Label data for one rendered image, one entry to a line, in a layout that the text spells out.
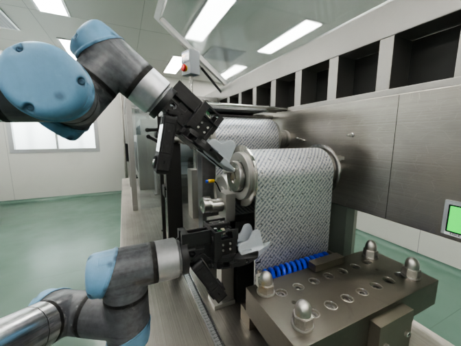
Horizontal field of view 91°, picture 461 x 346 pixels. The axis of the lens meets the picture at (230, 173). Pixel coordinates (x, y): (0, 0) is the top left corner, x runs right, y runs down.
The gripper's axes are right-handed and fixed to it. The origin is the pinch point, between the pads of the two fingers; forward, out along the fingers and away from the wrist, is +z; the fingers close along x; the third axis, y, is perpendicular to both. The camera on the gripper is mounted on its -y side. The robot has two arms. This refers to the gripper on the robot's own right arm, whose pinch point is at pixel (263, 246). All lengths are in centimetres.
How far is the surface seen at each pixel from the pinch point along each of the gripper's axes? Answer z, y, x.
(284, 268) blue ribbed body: 3.6, -5.0, -3.2
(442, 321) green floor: 175, -109, 26
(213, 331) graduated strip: -12.5, -18.9, 1.1
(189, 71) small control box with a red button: -1, 53, 57
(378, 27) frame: 30, 52, -3
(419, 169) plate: 29.5, 18.3, -15.2
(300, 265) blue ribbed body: 8.4, -5.2, -3.5
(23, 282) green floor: -122, -109, 215
